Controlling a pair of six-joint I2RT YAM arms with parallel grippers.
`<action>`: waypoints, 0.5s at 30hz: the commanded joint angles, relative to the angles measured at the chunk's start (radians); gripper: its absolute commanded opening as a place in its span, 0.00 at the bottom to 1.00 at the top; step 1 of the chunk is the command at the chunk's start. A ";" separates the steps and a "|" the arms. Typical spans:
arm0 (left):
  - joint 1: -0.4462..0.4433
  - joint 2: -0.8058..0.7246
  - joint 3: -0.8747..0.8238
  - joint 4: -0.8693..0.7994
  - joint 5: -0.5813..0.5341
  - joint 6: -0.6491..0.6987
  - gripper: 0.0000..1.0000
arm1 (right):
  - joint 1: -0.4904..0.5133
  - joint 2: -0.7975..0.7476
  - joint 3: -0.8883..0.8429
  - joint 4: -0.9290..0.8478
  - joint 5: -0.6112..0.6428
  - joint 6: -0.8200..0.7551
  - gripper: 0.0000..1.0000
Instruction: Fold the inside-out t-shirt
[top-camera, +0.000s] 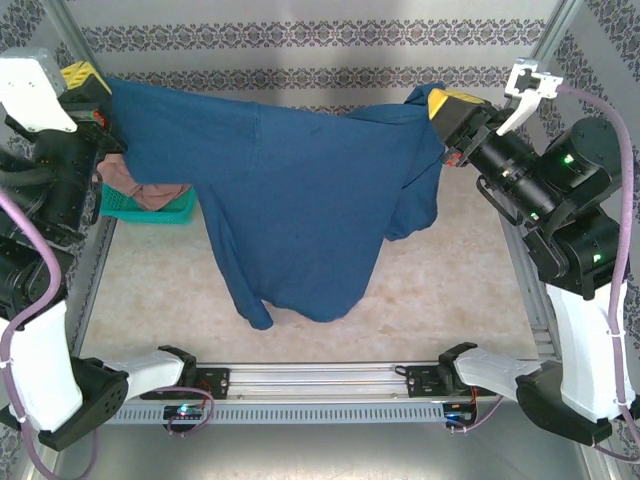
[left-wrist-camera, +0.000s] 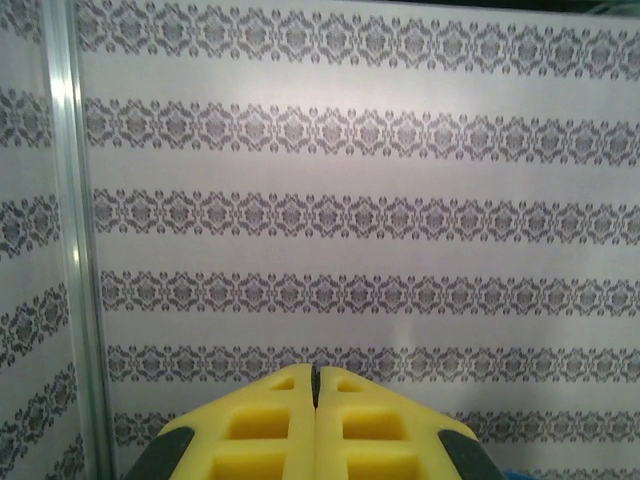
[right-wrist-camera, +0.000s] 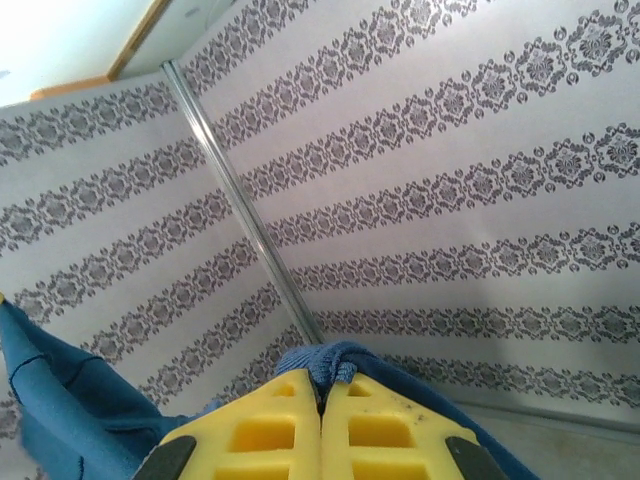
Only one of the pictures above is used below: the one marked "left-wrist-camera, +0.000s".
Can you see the aluminium corner post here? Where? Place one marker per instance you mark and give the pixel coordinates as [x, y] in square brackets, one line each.
[70, 200]

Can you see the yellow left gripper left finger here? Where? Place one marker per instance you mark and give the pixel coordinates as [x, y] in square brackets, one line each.
[260, 450]

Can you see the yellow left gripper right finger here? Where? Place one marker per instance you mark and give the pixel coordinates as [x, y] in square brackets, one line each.
[380, 450]

